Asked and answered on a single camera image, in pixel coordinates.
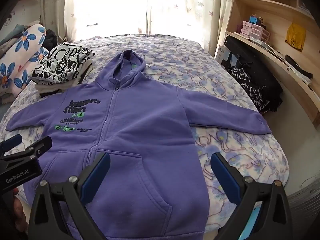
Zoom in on purple floral bed blanket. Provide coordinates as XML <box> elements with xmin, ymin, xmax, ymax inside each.
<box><xmin>0</xmin><ymin>33</ymin><xmax>290</xmax><ymax>240</ymax></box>

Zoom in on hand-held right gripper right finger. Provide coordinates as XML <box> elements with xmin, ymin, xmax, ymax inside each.
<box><xmin>211</xmin><ymin>152</ymin><xmax>293</xmax><ymax>240</ymax></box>

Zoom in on white floral curtain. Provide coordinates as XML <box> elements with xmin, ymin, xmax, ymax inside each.
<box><xmin>40</xmin><ymin>0</ymin><xmax>84</xmax><ymax>44</ymax></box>
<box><xmin>147</xmin><ymin>0</ymin><xmax>227</xmax><ymax>57</ymax></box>

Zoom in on cream folded clothes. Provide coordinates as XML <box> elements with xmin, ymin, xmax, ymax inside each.
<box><xmin>34</xmin><ymin>62</ymin><xmax>93</xmax><ymax>98</ymax></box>

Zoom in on grey folded clothes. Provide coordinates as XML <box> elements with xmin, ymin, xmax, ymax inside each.
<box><xmin>0</xmin><ymin>24</ymin><xmax>27</xmax><ymax>53</ymax></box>

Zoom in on stack of pink boxes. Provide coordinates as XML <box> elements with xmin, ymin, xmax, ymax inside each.
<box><xmin>240</xmin><ymin>21</ymin><xmax>271</xmax><ymax>43</ymax></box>

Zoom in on person's left hand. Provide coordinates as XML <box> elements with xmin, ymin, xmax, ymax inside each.
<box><xmin>12</xmin><ymin>188</ymin><xmax>27</xmax><ymax>233</ymax></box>

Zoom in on blue plastic stool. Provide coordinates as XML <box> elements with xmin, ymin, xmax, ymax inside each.
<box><xmin>249</xmin><ymin>206</ymin><xmax>263</xmax><ymax>235</ymax></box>

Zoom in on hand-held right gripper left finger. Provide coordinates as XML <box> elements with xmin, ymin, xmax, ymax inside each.
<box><xmin>27</xmin><ymin>152</ymin><xmax>111</xmax><ymax>240</ymax></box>

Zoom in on black white patterned cloth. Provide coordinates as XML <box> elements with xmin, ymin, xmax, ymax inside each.
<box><xmin>229</xmin><ymin>66</ymin><xmax>266</xmax><ymax>113</ymax></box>

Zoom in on purple zip hoodie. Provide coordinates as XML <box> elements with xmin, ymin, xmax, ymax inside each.
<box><xmin>5</xmin><ymin>49</ymin><xmax>273</xmax><ymax>240</ymax></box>

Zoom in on black bar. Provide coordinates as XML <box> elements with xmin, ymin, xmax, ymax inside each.
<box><xmin>284</xmin><ymin>54</ymin><xmax>313</xmax><ymax>79</ymax></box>

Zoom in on long black bag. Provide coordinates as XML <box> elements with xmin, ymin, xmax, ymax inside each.
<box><xmin>223</xmin><ymin>36</ymin><xmax>283</xmax><ymax>113</ymax></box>

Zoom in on wooden shelf unit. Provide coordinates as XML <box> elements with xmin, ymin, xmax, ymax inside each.
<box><xmin>215</xmin><ymin>0</ymin><xmax>320</xmax><ymax>128</ymax></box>

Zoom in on pink blue flower pillow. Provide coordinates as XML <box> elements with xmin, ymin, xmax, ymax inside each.
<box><xmin>0</xmin><ymin>24</ymin><xmax>50</xmax><ymax>98</ymax></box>

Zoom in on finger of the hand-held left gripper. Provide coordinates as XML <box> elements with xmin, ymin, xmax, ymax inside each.
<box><xmin>0</xmin><ymin>136</ymin><xmax>53</xmax><ymax>164</ymax></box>
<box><xmin>0</xmin><ymin>134</ymin><xmax>23</xmax><ymax>156</ymax></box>

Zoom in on white ribbed appliance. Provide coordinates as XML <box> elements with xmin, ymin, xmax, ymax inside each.
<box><xmin>287</xmin><ymin>177</ymin><xmax>319</xmax><ymax>232</ymax></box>

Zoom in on black white printed folded garment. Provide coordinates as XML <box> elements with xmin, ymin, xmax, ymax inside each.
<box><xmin>28</xmin><ymin>41</ymin><xmax>96</xmax><ymax>86</ymax></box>

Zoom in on yellow cloth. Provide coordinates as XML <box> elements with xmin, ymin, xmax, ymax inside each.
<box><xmin>285</xmin><ymin>23</ymin><xmax>307</xmax><ymax>52</ymax></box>

